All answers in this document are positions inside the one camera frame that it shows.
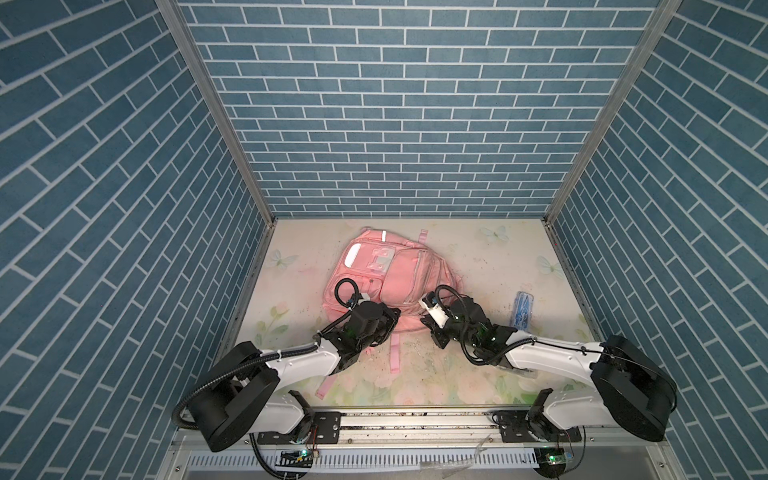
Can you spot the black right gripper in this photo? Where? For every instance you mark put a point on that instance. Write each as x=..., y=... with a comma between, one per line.
x=435, y=330

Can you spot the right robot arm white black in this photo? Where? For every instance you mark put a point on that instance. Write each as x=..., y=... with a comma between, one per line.
x=623, y=387

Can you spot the pink student backpack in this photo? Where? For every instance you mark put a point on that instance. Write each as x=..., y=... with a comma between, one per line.
x=383, y=266

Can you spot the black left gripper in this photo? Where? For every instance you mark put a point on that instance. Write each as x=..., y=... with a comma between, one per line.
x=390, y=320

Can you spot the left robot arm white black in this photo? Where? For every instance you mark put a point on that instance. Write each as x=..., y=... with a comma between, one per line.
x=239, y=396

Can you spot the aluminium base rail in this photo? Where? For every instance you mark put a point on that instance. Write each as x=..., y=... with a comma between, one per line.
x=427, y=443

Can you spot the blue geometry set case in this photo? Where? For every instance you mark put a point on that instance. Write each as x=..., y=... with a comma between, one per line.
x=522, y=312

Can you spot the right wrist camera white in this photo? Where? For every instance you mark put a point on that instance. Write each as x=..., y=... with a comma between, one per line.
x=431, y=304

